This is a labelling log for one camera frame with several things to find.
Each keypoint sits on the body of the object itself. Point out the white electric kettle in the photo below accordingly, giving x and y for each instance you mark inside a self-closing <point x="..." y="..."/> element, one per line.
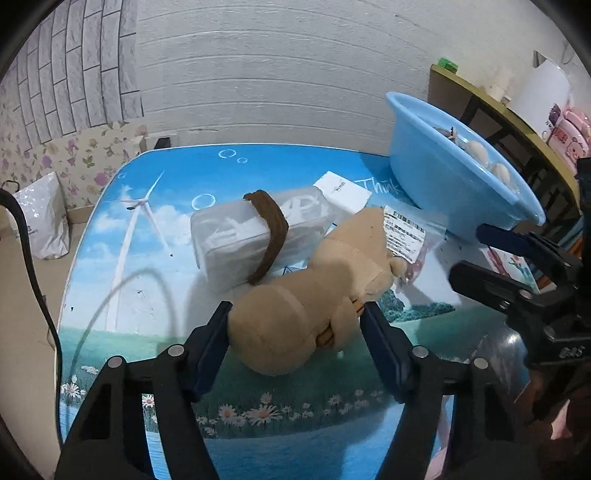
<point x="540" y="97"/>

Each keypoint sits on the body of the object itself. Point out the wooden side table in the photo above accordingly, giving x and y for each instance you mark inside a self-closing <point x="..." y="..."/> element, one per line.
<point x="461" y="83"/>

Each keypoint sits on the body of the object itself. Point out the small green box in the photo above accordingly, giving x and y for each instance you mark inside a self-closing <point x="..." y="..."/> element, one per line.
<point x="448" y="64"/>

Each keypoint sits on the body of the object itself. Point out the white charger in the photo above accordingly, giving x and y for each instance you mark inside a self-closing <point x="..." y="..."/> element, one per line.
<point x="344" y="191"/>

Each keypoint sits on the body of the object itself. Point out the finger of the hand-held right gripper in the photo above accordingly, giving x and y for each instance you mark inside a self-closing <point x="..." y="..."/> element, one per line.
<point x="489" y="282"/>
<point x="503" y="237"/>

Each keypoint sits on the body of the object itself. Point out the printed landscape desktop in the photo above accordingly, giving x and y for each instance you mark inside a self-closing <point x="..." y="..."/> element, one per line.
<point x="161" y="221"/>

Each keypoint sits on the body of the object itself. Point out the clear plastic box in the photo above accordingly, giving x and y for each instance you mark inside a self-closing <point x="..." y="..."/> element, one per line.
<point x="221" y="249"/>

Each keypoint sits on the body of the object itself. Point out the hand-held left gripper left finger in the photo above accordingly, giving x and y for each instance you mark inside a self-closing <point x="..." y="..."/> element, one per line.
<point x="210" y="350"/>

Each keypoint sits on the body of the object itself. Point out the white plastic bag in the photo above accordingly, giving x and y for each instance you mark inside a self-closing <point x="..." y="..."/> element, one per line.
<point x="41" y="217"/>

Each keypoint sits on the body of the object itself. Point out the blue plastic basin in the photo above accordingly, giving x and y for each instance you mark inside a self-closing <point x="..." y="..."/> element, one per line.
<point x="429" y="175"/>

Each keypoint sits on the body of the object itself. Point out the pink bear-print appliance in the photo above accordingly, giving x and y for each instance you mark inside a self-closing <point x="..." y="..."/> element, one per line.
<point x="570" y="134"/>

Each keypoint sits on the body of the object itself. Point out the beige plush bear toy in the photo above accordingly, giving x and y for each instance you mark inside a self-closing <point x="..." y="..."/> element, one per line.
<point x="286" y="318"/>

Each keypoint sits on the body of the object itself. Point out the clear labelled bag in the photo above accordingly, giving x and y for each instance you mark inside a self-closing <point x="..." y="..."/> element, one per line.
<point x="401" y="233"/>

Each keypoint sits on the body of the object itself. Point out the white plush toy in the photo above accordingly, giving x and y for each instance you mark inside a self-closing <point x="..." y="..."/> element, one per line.
<point x="475" y="150"/>

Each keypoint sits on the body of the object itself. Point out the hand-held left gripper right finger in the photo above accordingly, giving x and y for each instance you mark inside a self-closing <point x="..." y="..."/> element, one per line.
<point x="385" y="355"/>

